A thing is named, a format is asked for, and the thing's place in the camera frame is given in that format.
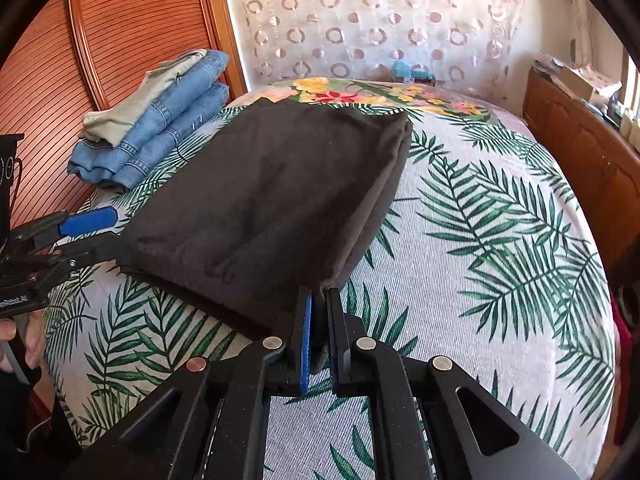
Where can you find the circle pattern curtain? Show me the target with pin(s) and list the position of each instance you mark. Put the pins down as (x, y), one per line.
(375, 20)

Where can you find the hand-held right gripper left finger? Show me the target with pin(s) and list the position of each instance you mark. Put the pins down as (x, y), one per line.
(306, 345)

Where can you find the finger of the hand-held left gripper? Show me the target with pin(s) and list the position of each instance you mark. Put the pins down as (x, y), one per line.
(100, 252)
(87, 221)

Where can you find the leaf print blanket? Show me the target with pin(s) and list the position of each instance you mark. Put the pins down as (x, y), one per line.
(475, 270)

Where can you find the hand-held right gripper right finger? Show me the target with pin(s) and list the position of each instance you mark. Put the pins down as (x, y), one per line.
(336, 367)

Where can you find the person's left hand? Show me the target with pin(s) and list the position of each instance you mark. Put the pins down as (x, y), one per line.
(32, 340)

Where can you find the wooden slatted wardrobe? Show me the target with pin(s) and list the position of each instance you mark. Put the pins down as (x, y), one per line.
(125, 25)

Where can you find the folded blue jeans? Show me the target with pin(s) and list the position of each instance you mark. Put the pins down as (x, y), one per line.
(125, 165)
(195, 90)

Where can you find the red cloth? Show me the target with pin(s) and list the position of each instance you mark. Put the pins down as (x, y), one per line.
(622, 350)

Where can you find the blue plastic item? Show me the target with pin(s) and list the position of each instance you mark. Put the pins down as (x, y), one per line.
(410, 72)

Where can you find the black pants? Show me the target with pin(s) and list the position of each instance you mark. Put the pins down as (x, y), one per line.
(260, 200)

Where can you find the wooden sideboard cabinet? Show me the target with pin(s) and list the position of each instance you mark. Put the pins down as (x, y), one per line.
(575, 135)

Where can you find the cardboard box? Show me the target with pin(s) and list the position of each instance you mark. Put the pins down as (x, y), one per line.
(585, 85)

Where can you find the bunched white curtain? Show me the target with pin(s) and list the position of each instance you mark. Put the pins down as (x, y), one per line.
(582, 35)

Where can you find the grey-green folded pants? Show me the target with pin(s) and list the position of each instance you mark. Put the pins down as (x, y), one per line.
(130, 110)

